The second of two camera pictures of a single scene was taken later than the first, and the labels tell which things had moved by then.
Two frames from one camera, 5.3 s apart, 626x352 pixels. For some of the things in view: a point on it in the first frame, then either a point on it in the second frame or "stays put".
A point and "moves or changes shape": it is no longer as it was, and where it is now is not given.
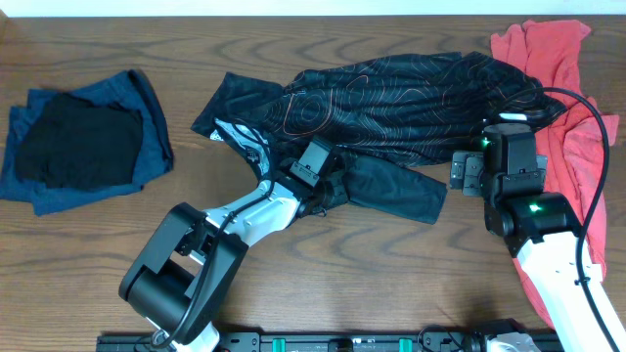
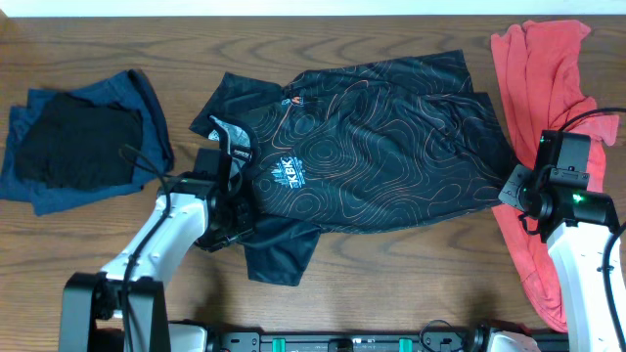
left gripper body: [333, 194] → [238, 222]
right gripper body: [469, 165] → [517, 190]
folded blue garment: [130, 88] stays put
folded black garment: [81, 146] stays put
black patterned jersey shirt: [394, 121] moves or changes shape
